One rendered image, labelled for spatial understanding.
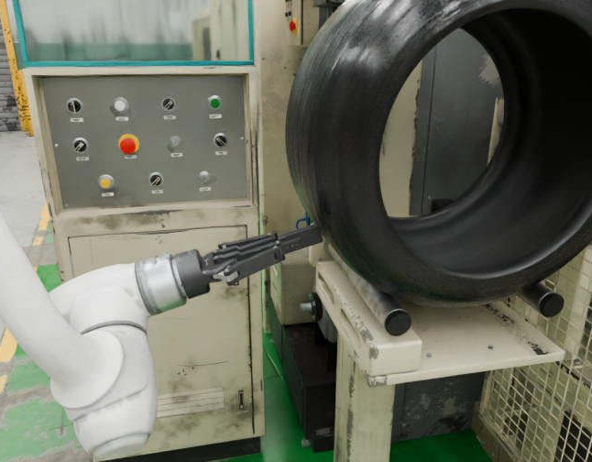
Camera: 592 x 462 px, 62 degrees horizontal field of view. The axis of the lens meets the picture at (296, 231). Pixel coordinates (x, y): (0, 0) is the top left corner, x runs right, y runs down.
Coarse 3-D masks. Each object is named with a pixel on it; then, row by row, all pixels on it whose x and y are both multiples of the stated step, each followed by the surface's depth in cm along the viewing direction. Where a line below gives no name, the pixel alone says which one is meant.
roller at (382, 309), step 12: (348, 276) 96; (360, 288) 90; (372, 288) 86; (372, 300) 84; (384, 300) 82; (396, 300) 83; (384, 312) 80; (396, 312) 78; (384, 324) 79; (396, 324) 79; (408, 324) 79
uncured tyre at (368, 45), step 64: (384, 0) 65; (448, 0) 63; (512, 0) 64; (576, 0) 66; (320, 64) 72; (384, 64) 64; (512, 64) 96; (576, 64) 88; (320, 128) 69; (384, 128) 66; (512, 128) 101; (576, 128) 92; (320, 192) 72; (512, 192) 103; (576, 192) 91; (384, 256) 74; (448, 256) 101; (512, 256) 93
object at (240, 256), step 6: (264, 246) 80; (270, 246) 80; (234, 252) 80; (240, 252) 80; (246, 252) 80; (252, 252) 79; (258, 252) 79; (216, 258) 78; (222, 258) 79; (228, 258) 79; (240, 258) 79; (282, 258) 81
